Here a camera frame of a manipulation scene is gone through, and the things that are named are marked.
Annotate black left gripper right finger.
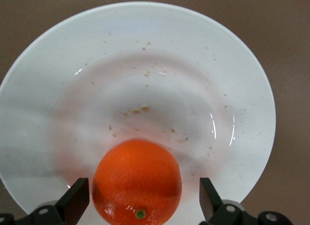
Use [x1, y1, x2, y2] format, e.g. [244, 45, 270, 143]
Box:
[199, 177, 294, 225]

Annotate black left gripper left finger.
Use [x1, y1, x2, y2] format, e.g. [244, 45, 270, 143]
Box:
[0, 177, 90, 225]

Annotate orange fruit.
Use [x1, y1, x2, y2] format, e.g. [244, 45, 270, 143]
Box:
[92, 138, 183, 225]

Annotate white ceramic plate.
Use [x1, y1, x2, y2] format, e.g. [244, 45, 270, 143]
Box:
[0, 1, 277, 225]

